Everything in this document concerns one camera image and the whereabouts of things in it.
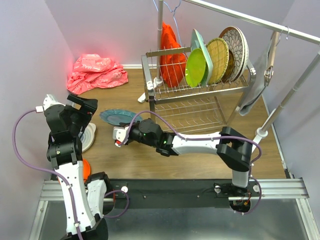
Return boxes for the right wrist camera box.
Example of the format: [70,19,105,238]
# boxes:
[112,126,131,148]

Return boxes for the steel two-tier dish rack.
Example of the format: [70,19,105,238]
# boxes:
[141,47,256,133]

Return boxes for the blue wire hanger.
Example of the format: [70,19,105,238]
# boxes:
[152,0,183,50]

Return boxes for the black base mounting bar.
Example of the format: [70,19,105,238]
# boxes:
[108,178,259,209]

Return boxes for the wooden clip hanger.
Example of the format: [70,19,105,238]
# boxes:
[264,30,283,87]

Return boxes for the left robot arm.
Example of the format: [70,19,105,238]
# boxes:
[43,94,111,240]

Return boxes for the large floral brown-rim plate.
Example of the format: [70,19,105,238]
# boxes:
[227,26,249,83]

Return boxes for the teal scalloped plate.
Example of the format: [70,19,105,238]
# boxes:
[99,109,136,127]

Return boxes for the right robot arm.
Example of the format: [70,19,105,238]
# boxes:
[122,118,253,196]

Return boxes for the white ringed grey plate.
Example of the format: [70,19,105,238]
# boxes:
[79,123,97,153]

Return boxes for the orange cloth on hanger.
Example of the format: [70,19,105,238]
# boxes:
[160,21,187,88]

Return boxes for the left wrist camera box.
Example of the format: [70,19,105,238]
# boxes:
[35,94,65,113]

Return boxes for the pale blue rectangular dish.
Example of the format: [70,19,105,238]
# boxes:
[190,28,213,87]

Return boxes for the woven bamboo tray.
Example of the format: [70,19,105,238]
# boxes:
[206,37,229,85]

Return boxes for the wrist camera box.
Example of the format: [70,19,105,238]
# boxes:
[35,94,65,113]
[112,126,131,148]

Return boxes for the white clothes rack frame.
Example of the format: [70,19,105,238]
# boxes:
[137,0,320,151]

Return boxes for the small floral brown-rim plate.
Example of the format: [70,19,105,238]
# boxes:
[219,26,245,82]

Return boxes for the lime green plate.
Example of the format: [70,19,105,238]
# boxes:
[185,48,206,88]

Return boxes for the grey hanging towel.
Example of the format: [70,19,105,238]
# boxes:
[239,40,272,116]

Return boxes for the pink plastic bag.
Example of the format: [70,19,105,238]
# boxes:
[66,54,129,95]

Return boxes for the yellow patterned dark plate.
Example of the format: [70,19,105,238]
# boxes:
[221,49,235,83]

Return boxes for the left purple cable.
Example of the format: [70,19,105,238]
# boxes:
[12,108,85,240]

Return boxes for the orange plate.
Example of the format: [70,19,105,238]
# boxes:
[56,158,92,183]

